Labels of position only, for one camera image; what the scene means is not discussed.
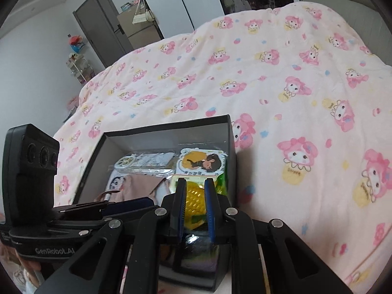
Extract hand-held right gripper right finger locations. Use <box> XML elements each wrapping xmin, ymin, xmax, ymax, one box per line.
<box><xmin>204</xmin><ymin>178</ymin><xmax>353</xmax><ymax>294</ymax></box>

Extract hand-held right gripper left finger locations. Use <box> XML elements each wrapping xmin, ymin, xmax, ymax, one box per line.
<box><xmin>34</xmin><ymin>178</ymin><xmax>187</xmax><ymax>294</ymax></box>

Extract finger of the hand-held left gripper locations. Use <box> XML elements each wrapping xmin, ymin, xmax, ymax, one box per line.
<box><xmin>52</xmin><ymin>200</ymin><xmax>111</xmax><ymax>221</ymax></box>
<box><xmin>102</xmin><ymin>196</ymin><xmax>157</xmax><ymax>221</ymax></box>

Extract yellow pineapple candy packet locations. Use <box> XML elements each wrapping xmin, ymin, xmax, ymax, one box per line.
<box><xmin>168</xmin><ymin>176</ymin><xmax>215</xmax><ymax>232</ymax></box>

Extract beige cloth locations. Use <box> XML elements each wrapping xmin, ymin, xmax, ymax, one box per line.
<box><xmin>93</xmin><ymin>174</ymin><xmax>170</xmax><ymax>206</ymax></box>

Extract white label card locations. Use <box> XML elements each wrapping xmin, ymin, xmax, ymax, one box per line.
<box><xmin>109</xmin><ymin>173</ymin><xmax>129</xmax><ymax>193</ymax></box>

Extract green cartoon snack packet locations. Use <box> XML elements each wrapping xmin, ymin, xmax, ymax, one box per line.
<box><xmin>175</xmin><ymin>147</ymin><xmax>229</xmax><ymax>196</ymax></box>

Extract white phone case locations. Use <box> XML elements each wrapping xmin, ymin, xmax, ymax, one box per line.
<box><xmin>114</xmin><ymin>150</ymin><xmax>176</xmax><ymax>176</ymax></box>

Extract black cardboard box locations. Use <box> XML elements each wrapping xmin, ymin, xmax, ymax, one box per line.
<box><xmin>72</xmin><ymin>114</ymin><xmax>238</xmax><ymax>291</ymax></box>

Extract white pink-print fleece clothing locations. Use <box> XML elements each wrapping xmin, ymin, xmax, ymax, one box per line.
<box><xmin>12</xmin><ymin>262</ymin><xmax>45</xmax><ymax>290</ymax></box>

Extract pink cartoon printed blanket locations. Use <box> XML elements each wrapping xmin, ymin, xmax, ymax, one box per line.
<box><xmin>53</xmin><ymin>0</ymin><xmax>392</xmax><ymax>294</ymax></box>

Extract red and blue toy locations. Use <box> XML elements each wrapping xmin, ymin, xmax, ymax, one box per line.
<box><xmin>68</xmin><ymin>35</ymin><xmax>86</xmax><ymax>52</ymax></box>

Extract grey door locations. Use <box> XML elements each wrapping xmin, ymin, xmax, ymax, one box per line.
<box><xmin>73</xmin><ymin>0</ymin><xmax>135</xmax><ymax>68</ymax></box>

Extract beige cabinet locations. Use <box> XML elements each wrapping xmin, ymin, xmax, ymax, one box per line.
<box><xmin>117</xmin><ymin>6</ymin><xmax>164</xmax><ymax>49</ymax></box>

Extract white handbag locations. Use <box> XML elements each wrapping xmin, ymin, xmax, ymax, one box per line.
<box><xmin>132</xmin><ymin>0</ymin><xmax>155</xmax><ymax>25</ymax></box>

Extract white wardrobe doors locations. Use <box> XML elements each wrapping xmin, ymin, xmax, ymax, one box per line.
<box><xmin>135</xmin><ymin>0</ymin><xmax>225</xmax><ymax>39</ymax></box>

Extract wire shelf rack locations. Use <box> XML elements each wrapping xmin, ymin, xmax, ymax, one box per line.
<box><xmin>66</xmin><ymin>52</ymin><xmax>94</xmax><ymax>86</ymax></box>

